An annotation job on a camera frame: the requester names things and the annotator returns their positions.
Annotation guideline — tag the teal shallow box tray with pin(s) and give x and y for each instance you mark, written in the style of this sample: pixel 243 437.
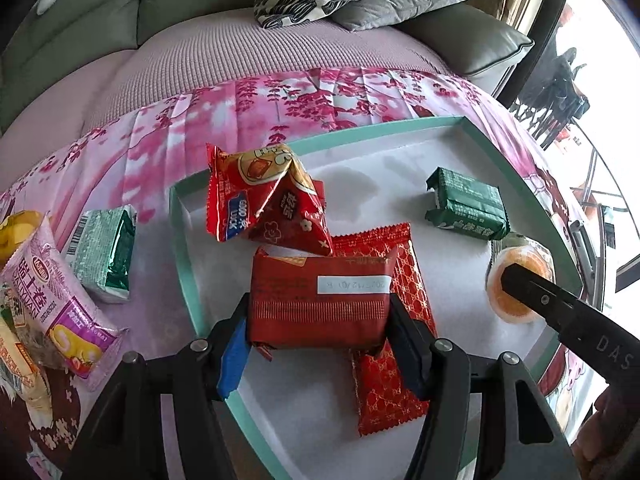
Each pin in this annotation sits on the teal shallow box tray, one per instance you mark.
pixel 380 160

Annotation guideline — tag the dark green snack packet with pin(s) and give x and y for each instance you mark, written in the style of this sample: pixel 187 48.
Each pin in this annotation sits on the dark green snack packet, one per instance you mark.
pixel 470 205

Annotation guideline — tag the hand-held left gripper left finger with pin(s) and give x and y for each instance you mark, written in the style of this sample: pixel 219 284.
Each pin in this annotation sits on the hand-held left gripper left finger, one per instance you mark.
pixel 232 365

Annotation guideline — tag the light green foil packet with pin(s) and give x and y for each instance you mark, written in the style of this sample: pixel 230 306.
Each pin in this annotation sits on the light green foil packet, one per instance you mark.
pixel 100 250

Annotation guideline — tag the red-brown snack packet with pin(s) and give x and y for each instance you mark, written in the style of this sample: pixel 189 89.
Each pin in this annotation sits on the red-brown snack packet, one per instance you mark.
pixel 320 310

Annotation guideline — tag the silver flat device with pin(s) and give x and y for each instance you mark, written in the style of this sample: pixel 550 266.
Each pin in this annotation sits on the silver flat device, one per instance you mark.
pixel 582 245

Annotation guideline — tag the grey pillow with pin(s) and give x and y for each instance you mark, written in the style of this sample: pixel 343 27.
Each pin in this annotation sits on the grey pillow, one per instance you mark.
pixel 410 5

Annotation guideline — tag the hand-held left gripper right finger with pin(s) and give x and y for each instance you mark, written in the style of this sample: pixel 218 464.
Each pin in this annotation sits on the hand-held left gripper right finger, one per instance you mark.
pixel 411 360

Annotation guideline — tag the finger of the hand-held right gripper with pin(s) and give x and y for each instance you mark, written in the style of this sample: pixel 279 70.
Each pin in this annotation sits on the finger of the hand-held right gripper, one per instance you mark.
pixel 535 295

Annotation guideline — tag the red triangular snack packet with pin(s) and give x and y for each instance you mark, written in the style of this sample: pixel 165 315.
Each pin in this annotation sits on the red triangular snack packet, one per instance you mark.
pixel 250 195

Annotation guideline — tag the brown white snack packet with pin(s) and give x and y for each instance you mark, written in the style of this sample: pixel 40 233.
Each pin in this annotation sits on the brown white snack packet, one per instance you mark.
pixel 20 365

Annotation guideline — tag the yellow bread packet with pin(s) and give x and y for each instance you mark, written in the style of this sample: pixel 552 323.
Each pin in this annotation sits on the yellow bread packet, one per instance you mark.
pixel 15 235

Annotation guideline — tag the pink knit sofa cover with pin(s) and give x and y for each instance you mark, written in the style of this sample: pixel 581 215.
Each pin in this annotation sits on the pink knit sofa cover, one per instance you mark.
pixel 250 55

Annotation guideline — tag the red patterned packet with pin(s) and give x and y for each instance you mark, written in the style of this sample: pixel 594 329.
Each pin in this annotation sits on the red patterned packet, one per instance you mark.
pixel 385 390

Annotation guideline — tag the orange round pastry packet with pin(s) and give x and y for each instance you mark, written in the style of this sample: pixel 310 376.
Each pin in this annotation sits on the orange round pastry packet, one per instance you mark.
pixel 510 305

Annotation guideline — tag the black metal railing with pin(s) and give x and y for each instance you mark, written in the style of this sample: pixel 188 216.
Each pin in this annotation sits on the black metal railing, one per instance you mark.
pixel 560 90

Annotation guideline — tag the person's right hand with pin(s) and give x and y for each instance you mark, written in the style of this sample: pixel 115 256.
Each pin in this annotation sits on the person's right hand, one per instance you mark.
pixel 615 425

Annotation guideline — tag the black window frame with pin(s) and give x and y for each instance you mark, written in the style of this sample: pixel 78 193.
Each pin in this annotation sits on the black window frame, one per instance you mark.
pixel 540 40

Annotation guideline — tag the pink printed blanket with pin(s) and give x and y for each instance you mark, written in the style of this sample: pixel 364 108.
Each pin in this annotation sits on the pink printed blanket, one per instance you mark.
pixel 150 160

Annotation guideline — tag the pink cake packet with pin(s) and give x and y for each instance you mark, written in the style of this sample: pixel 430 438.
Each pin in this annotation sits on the pink cake packet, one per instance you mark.
pixel 55 300

